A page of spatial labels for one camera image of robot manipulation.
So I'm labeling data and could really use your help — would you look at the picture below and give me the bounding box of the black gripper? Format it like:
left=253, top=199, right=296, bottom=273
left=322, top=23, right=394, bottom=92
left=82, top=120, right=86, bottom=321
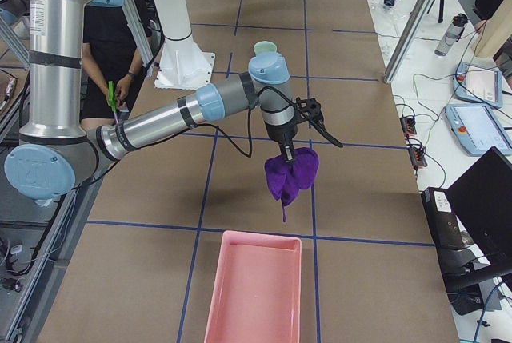
left=266, top=122, right=298, bottom=165

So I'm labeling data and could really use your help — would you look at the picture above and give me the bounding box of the purple cloth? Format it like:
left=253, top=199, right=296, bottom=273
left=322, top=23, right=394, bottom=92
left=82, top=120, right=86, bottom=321
left=264, top=147, right=319, bottom=222

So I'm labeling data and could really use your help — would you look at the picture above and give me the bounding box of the mint green bowl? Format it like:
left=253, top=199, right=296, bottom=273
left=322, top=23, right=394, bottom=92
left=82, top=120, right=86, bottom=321
left=253, top=41, right=277, bottom=55

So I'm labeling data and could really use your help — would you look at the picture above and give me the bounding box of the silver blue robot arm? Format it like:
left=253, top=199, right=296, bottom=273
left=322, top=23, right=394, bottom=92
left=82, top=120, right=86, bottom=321
left=4, top=0, right=297, bottom=200

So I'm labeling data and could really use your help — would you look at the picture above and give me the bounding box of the black desktop computer box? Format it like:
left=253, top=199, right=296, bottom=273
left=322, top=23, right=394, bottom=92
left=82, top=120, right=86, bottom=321
left=421, top=187, right=465, bottom=250

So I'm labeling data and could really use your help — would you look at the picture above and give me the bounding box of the pink plastic bin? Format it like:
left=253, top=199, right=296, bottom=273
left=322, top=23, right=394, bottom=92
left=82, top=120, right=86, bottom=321
left=204, top=230, right=302, bottom=342

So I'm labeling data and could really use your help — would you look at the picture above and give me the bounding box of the lower teach pendant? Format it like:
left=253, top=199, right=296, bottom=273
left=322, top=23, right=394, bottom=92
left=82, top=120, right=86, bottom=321
left=445, top=103, right=511, bottom=156

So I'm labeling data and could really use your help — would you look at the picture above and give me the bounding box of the teach pendant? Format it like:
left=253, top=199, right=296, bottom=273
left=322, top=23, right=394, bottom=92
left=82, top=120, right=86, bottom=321
left=445, top=103, right=511, bottom=156
left=453, top=62, right=503, bottom=109

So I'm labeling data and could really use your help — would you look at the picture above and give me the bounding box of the black monitor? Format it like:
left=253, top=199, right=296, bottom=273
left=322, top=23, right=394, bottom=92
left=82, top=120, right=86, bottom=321
left=446, top=146, right=512, bottom=264

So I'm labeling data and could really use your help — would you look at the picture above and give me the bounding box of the seated person in black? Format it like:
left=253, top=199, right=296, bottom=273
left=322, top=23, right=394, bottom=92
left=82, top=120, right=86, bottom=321
left=81, top=6, right=145, bottom=130

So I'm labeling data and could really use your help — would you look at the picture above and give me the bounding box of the clear water bottle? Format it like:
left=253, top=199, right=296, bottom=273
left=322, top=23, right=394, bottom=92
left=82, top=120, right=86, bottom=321
left=434, top=13, right=468, bottom=57

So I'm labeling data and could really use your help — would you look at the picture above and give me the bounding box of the upper teach pendant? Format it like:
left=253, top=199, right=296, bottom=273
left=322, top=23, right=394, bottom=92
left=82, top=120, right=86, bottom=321
left=453, top=62, right=503, bottom=109

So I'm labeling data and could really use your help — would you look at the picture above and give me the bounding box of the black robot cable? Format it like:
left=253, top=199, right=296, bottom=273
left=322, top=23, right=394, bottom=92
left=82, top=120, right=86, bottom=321
left=199, top=86, right=305, bottom=158

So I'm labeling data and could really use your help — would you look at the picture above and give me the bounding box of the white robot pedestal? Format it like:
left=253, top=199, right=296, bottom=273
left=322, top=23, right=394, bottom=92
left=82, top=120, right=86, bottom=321
left=154, top=0, right=215, bottom=90

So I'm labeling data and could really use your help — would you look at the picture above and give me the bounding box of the aluminium frame post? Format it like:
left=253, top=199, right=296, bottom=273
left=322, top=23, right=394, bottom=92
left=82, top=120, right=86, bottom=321
left=383, top=0, right=434, bottom=84

